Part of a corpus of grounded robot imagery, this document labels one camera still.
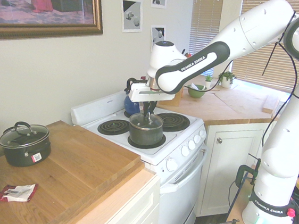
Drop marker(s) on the narrow window blind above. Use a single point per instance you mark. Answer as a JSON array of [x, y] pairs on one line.
[[206, 16]]

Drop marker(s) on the white cabinet with round knob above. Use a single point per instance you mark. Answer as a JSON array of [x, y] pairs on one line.
[[229, 166]]

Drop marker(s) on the white cabinet under wooden counter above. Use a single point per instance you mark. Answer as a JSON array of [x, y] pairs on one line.
[[133, 214]]

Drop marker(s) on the gold framed painting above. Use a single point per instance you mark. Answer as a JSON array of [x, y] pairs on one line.
[[43, 2]]

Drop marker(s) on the white electric stove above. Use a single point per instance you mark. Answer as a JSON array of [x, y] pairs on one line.
[[181, 190]]

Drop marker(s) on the wide window blind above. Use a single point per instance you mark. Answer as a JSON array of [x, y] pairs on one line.
[[252, 72]]

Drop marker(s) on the black cooking pot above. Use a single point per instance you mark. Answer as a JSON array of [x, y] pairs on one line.
[[145, 137]]

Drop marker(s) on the green clamp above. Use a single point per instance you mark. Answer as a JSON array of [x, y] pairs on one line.
[[242, 175]]

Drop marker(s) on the plant in white pot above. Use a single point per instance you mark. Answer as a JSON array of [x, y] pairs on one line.
[[226, 81]]

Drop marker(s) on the black pot with price sticker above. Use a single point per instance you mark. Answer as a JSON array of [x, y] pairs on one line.
[[27, 152]]

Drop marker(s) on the large wooden butcher board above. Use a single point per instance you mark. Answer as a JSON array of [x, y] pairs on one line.
[[60, 172]]

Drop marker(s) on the red and white packet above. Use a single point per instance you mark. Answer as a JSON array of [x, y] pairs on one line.
[[18, 193]]

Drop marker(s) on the white stove knob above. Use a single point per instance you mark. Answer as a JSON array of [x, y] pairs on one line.
[[191, 144], [202, 134], [185, 150], [197, 139], [171, 164]]

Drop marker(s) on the small succulent in white pot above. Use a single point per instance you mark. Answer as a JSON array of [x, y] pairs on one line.
[[208, 82]]

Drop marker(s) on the black coil burner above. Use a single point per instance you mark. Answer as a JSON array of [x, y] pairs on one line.
[[113, 126], [176, 121]]

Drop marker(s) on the green bowl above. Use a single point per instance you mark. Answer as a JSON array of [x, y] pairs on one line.
[[196, 93]]

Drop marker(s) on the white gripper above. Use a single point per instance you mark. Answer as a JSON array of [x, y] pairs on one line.
[[146, 93]]

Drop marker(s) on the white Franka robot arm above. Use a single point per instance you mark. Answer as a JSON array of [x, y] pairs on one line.
[[254, 29]]

